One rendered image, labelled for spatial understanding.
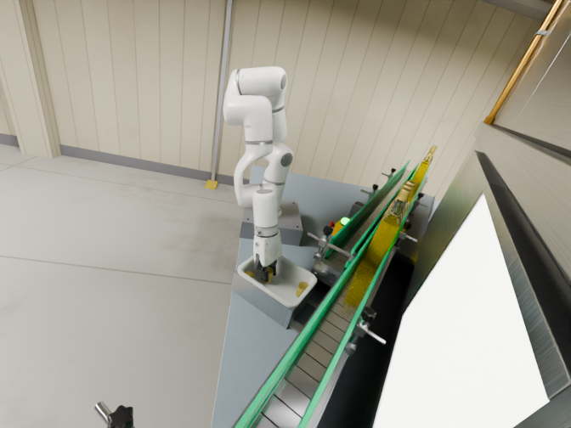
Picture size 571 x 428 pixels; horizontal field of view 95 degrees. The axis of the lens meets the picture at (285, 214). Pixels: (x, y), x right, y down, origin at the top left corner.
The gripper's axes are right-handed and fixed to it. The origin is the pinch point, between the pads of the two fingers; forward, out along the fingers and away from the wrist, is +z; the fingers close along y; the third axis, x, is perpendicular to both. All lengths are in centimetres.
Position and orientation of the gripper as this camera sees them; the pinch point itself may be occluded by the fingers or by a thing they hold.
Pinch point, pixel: (268, 272)
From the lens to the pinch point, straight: 91.0
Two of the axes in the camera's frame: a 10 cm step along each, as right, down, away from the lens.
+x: -8.4, -1.9, 5.1
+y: 5.4, -3.1, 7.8
